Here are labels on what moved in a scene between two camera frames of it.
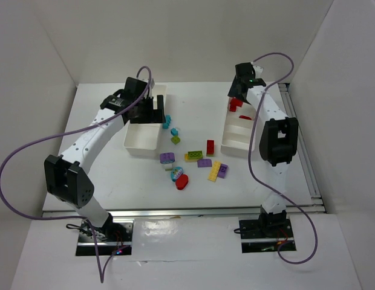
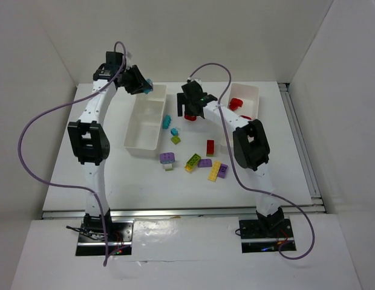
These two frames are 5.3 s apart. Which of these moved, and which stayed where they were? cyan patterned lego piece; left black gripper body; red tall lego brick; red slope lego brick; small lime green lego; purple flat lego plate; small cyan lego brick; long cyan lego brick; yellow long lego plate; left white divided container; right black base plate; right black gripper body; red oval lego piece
Moved: left black gripper body; right black gripper body; cyan patterned lego piece; red oval lego piece
Stayed: left white divided container; yellow long lego plate; long cyan lego brick; purple flat lego plate; red slope lego brick; small lime green lego; small cyan lego brick; right black base plate; red tall lego brick
